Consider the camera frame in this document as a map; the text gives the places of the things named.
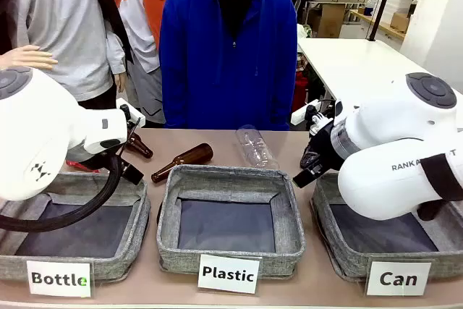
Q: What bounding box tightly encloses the grey basket behind Can sign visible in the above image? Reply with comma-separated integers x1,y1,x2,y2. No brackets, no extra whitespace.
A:
310,171,463,283

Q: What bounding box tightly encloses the brown glass bottle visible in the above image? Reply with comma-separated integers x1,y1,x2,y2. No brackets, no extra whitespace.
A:
125,133,154,159
150,143,215,184

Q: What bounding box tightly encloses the red object behind person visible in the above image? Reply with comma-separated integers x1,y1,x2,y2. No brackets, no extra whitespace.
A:
293,69,309,114

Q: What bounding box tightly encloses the clear plastic bottle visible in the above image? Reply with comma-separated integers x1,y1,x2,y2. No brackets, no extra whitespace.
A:
234,124,281,170

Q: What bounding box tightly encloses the wooden workbench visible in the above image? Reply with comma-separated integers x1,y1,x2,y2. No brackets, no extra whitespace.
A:
349,8,407,41

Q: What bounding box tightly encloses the white background table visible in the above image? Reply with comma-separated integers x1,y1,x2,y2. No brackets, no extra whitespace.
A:
297,37,463,107

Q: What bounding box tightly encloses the person in blue hoodie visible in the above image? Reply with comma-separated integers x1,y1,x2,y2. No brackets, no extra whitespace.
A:
158,0,300,132

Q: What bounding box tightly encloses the white Plastic sign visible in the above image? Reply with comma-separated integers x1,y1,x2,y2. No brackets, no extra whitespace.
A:
197,253,262,295

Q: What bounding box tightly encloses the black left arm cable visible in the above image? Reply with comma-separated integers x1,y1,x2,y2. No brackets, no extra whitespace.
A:
0,153,124,233

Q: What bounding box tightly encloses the white Bottle sign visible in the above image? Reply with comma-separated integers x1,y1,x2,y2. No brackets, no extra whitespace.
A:
25,260,93,299

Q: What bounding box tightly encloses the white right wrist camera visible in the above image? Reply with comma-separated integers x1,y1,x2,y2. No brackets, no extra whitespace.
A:
290,100,336,132

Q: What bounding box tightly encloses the large brown cardboard box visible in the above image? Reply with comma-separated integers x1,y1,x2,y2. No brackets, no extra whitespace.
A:
308,3,347,39

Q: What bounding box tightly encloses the grey basket behind Bottle sign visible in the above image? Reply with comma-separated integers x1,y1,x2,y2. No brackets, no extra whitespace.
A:
0,171,152,282

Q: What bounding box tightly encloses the crushed red can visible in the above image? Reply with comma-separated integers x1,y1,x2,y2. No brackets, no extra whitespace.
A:
66,158,101,174

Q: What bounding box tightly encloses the black stand pole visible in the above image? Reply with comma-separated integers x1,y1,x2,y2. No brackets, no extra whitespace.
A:
367,0,399,42

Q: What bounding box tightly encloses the mannequin in grey shirt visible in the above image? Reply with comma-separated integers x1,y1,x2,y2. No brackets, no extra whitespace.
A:
0,0,127,111

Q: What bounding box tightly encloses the grey basket behind Plastic sign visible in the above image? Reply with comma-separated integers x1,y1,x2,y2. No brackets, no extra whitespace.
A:
156,164,307,281

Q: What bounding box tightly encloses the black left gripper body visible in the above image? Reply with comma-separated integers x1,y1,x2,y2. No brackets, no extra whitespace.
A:
107,149,128,177

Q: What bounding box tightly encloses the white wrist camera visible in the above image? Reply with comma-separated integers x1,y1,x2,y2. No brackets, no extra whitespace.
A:
115,98,146,126
290,100,336,132

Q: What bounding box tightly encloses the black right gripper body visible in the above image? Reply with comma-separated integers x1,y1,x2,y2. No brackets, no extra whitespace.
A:
307,120,350,177

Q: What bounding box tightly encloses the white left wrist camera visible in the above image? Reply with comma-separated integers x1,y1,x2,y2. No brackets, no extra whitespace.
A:
115,98,146,126

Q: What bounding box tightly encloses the stack of white boxes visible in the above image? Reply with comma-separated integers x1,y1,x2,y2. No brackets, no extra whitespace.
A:
382,0,420,24

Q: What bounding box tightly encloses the white Can sign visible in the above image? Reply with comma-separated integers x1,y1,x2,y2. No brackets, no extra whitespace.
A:
365,261,433,297

